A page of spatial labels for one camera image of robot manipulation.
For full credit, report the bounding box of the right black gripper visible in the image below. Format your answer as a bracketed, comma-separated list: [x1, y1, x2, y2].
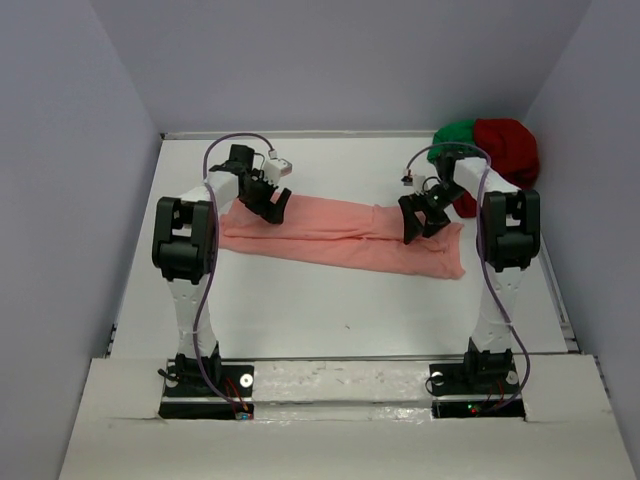
[398, 182, 466, 245]

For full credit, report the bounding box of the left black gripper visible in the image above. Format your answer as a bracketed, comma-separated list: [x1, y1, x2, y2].
[238, 169, 289, 225]

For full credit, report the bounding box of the pink t shirt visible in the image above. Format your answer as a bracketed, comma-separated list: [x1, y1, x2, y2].
[220, 195, 465, 280]

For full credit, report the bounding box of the red t shirt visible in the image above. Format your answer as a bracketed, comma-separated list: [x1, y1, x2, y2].
[474, 118, 540, 189]

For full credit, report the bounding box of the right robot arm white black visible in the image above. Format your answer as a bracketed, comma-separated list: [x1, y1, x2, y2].
[398, 142, 541, 403]

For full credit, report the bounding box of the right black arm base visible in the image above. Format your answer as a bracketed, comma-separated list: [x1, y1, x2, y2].
[425, 362, 526, 420]

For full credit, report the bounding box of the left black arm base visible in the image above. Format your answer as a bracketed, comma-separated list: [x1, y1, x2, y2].
[158, 360, 255, 421]

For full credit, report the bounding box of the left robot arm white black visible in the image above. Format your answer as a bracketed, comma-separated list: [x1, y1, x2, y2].
[151, 144, 292, 404]

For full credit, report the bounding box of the green t shirt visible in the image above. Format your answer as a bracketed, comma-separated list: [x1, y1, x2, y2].
[427, 119, 476, 163]

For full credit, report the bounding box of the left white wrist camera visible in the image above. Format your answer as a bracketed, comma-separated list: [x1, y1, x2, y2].
[262, 158, 293, 185]

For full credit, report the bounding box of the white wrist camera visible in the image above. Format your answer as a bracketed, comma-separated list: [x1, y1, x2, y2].
[401, 173, 428, 194]
[262, 158, 293, 185]

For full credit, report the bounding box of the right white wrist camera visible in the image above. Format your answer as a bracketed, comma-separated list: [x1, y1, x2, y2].
[401, 173, 428, 194]

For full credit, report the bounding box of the aluminium back rail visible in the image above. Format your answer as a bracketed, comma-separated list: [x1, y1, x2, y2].
[160, 130, 436, 141]

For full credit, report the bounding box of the aluminium front rail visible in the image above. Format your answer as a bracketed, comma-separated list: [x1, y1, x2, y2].
[221, 353, 464, 363]

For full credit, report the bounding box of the aluminium left side rail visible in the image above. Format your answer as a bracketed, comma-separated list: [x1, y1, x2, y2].
[103, 322, 118, 359]

